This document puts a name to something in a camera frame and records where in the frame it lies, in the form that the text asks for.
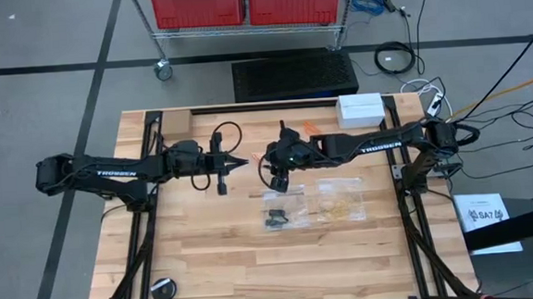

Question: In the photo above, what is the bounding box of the white cardboard box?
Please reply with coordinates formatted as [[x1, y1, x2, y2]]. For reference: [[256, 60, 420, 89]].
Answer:
[[335, 92, 387, 131]]

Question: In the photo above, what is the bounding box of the thin black hanging cable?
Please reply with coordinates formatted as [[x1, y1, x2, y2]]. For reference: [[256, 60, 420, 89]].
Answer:
[[412, 0, 441, 75]]

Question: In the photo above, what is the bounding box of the yellow extension cable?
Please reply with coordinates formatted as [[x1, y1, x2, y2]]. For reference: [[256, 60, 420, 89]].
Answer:
[[431, 71, 533, 126]]

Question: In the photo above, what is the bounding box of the grey metal mounting bracket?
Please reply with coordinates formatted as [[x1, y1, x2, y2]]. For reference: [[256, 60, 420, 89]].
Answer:
[[390, 162, 409, 181]]

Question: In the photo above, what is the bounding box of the chrome wire shelf rack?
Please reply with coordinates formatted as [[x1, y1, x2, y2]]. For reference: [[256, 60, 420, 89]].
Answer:
[[126, 0, 364, 83]]

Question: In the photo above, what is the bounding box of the white power strip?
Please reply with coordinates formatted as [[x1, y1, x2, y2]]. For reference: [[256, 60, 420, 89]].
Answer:
[[425, 91, 446, 118]]

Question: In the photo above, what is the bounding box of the black perforated floor mat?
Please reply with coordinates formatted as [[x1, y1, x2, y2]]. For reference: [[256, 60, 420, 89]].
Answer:
[[230, 47, 361, 105]]

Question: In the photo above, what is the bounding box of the grey side cart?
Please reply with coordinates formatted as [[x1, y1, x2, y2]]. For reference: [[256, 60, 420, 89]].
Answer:
[[464, 195, 533, 299]]

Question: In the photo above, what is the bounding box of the black flat beam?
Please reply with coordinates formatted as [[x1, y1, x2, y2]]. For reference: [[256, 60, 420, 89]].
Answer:
[[461, 201, 533, 254]]

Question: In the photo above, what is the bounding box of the red plastic storage bin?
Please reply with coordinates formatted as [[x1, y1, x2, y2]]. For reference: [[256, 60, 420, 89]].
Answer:
[[246, 0, 344, 30], [147, 0, 248, 32]]

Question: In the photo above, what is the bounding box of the thick black cable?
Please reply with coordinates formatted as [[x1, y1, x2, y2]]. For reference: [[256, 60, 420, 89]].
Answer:
[[452, 25, 533, 123]]

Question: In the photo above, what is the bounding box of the black round tape roll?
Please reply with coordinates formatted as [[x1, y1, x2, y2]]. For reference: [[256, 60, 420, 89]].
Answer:
[[148, 276, 180, 299]]

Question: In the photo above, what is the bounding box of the black looped gripper cable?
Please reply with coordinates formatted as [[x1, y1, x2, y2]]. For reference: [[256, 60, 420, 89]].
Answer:
[[255, 153, 282, 191], [210, 119, 244, 156], [189, 170, 214, 193]]

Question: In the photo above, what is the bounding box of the black cable coil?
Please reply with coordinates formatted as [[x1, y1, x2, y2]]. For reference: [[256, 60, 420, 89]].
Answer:
[[372, 39, 418, 77]]

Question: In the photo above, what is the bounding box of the white printed paper sheet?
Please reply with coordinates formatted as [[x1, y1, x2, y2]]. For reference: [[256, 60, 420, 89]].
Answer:
[[452, 191, 525, 257]]

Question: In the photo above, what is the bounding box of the clear zip bag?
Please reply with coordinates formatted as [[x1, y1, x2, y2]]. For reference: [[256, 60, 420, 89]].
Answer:
[[315, 175, 368, 225], [260, 185, 310, 233]]

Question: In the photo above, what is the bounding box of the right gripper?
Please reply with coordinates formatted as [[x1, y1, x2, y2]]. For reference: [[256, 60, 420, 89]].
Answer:
[[264, 117, 319, 194]]

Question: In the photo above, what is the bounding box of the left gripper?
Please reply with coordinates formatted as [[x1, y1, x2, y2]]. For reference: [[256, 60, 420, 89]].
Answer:
[[199, 131, 253, 198]]

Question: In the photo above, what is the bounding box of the white cable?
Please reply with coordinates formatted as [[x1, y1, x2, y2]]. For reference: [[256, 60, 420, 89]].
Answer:
[[399, 76, 454, 124]]

